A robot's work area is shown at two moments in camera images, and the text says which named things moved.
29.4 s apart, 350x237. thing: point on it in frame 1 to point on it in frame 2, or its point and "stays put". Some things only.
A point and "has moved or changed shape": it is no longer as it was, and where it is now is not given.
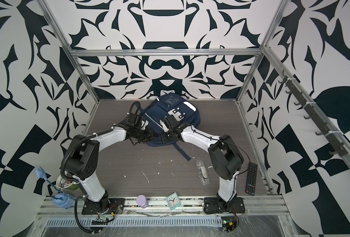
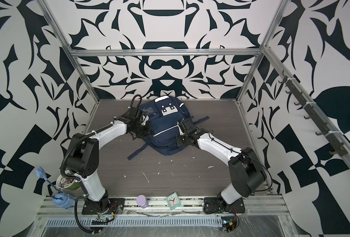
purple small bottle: x=142 y=201 stays put
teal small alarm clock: x=173 y=201 stays put
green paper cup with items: x=65 y=184 stays put
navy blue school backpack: x=184 y=111 has moved or changed shape
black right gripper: x=163 y=138 to x=178 y=139
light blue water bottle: x=61 y=199 stays put
